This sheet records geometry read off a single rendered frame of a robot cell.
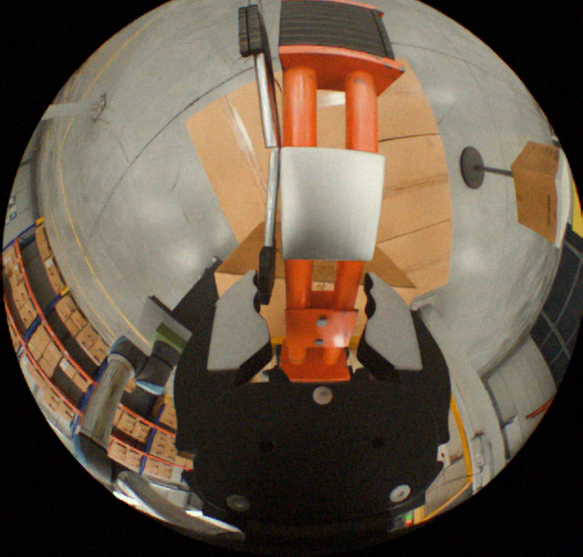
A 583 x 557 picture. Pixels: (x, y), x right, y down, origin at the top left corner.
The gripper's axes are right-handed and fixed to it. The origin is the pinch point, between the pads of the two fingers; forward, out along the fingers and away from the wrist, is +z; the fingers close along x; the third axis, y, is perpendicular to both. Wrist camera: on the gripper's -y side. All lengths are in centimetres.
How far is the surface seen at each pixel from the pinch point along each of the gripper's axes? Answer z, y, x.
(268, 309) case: 13.1, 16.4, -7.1
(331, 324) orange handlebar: -1.0, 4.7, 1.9
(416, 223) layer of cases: 55, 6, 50
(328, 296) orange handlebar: 1.6, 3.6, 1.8
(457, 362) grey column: 33, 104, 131
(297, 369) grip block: -1.3, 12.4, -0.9
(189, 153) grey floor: 108, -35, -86
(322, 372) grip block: -1.6, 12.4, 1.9
